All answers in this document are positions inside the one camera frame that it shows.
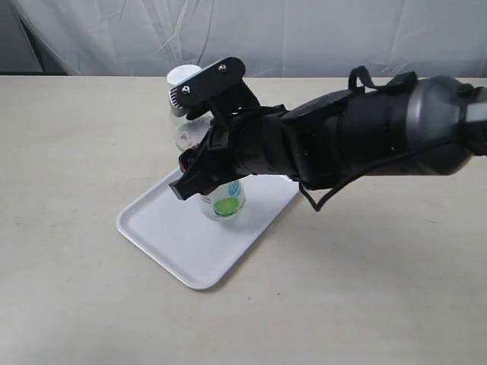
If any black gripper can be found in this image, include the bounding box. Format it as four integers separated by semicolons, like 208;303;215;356
170;104;293;200

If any white plastic tray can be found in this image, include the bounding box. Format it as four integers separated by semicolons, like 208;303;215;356
116;170;298;290

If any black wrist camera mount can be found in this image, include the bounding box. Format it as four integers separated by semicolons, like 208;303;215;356
167;57;259;120

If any clear bottle green label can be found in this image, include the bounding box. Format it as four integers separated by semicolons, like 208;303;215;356
167;64;245;221

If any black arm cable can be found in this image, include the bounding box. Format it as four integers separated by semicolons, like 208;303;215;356
298;65;487;212

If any white backdrop curtain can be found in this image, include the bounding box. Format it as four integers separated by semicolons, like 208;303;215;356
9;1;486;78

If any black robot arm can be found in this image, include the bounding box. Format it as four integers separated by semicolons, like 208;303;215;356
170;73;486;200

